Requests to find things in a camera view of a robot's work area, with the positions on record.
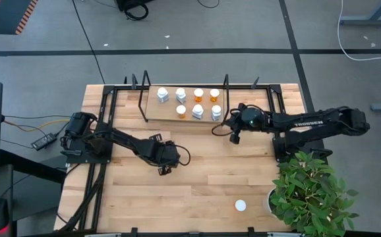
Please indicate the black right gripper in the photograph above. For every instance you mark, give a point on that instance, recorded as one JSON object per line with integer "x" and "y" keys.
{"x": 256, "y": 118}

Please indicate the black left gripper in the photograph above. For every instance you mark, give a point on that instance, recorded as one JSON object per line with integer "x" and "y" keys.
{"x": 165, "y": 154}

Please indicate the white medicine bottle blue label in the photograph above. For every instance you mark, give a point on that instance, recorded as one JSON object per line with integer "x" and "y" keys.
{"x": 216, "y": 109}
{"x": 180, "y": 93}
{"x": 197, "y": 108}
{"x": 162, "y": 92}

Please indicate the orange pill bottle white cap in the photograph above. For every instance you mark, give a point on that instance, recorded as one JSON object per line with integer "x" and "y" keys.
{"x": 181, "y": 109}
{"x": 198, "y": 92}
{"x": 240, "y": 205}
{"x": 214, "y": 93}

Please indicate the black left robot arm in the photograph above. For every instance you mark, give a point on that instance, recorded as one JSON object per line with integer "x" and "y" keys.
{"x": 124, "y": 141}

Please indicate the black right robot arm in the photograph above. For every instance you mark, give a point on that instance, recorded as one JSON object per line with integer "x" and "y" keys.
{"x": 335, "y": 120}

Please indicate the white plant pot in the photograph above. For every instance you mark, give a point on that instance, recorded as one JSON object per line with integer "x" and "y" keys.
{"x": 266, "y": 202}

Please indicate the green leafy plant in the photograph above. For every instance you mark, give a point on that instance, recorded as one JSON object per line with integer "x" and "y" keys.
{"x": 312, "y": 197}

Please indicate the black power adapter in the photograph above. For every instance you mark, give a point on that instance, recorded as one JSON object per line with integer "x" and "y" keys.
{"x": 43, "y": 141}

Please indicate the grey metal table base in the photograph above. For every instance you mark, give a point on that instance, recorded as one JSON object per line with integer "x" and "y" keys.
{"x": 368, "y": 20}

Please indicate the dark mat with striped edges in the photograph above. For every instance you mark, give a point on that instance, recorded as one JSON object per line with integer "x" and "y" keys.
{"x": 9, "y": 13}

